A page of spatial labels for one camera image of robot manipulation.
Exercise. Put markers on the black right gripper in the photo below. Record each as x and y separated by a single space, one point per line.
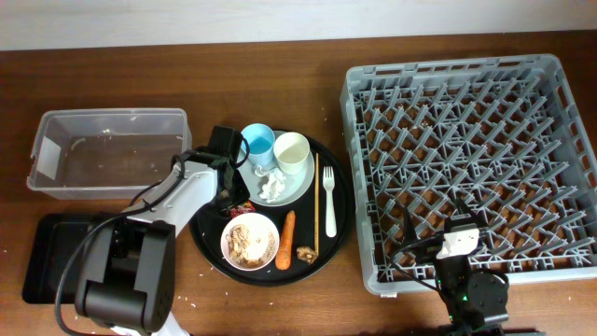
409 231

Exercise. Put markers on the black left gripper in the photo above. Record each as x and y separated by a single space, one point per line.
242 195

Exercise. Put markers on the light blue cup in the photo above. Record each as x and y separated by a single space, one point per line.
259 140

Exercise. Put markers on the white tissue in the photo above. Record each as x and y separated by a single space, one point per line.
274 185

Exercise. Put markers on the red snack wrapper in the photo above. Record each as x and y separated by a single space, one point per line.
243 208

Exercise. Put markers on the rice and peanut shells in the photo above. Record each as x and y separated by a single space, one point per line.
250 247

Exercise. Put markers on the pink bowl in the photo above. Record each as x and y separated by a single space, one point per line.
251 219

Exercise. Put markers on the orange carrot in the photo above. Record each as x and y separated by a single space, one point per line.
284 254

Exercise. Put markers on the brown mushroom piece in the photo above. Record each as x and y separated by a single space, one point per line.
307 254

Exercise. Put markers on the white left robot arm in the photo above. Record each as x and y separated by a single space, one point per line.
127 276

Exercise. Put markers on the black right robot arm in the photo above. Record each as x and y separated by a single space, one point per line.
476 299

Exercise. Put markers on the grey dishwasher rack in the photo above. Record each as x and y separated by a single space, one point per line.
501 134

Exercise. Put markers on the clear plastic waste bin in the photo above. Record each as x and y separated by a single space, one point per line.
105 153

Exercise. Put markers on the cream white cup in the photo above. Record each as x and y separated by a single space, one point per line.
291 151

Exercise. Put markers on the grey round plate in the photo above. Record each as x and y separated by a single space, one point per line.
295 185

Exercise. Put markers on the wooden chopstick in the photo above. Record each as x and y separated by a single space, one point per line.
316 205

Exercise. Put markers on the round black serving tray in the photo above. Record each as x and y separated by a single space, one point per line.
208 225

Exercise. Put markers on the white plastic fork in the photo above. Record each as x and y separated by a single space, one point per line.
329 185

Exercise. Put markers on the black rectangular tray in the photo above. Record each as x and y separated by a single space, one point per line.
56 239

